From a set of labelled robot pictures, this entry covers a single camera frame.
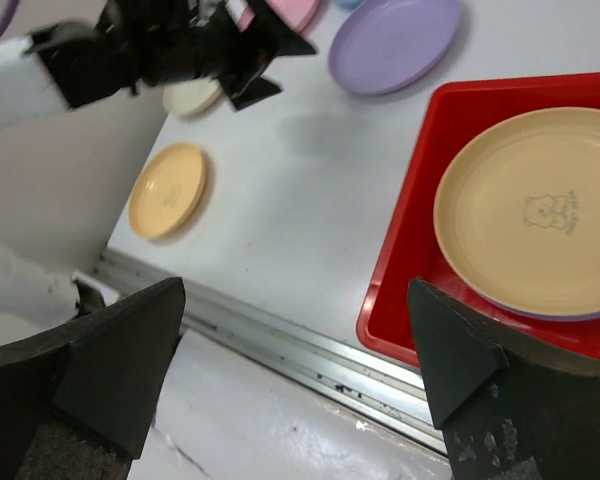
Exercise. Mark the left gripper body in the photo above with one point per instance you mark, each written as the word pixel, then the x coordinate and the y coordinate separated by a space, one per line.
pixel 134 43

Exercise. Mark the far blue plate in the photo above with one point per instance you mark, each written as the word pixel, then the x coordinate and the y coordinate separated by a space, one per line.
pixel 348 4

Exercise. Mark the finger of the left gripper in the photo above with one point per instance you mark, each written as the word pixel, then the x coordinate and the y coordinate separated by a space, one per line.
pixel 279 39
pixel 246 91

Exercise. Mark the yellow plate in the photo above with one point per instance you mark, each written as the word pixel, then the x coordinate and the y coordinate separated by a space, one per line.
pixel 167 191
pixel 517 212

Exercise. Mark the cream white plate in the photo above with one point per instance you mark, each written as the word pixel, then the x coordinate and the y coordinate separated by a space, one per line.
pixel 190 98

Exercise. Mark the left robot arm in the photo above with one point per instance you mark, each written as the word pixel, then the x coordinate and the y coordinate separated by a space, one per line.
pixel 26 90

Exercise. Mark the purple plate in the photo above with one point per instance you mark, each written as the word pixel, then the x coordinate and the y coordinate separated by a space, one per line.
pixel 548 317
pixel 384 46

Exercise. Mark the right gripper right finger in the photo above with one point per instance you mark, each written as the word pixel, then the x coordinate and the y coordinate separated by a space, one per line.
pixel 509 406

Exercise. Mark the aluminium table rail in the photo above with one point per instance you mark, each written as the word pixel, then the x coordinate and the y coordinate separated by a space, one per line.
pixel 297 319

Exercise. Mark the pink plate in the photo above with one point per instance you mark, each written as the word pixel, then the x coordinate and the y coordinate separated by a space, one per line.
pixel 297 14

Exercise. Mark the red plastic bin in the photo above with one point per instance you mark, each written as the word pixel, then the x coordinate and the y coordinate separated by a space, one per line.
pixel 456 113

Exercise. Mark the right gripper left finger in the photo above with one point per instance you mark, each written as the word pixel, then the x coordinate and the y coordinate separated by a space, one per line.
pixel 77 401

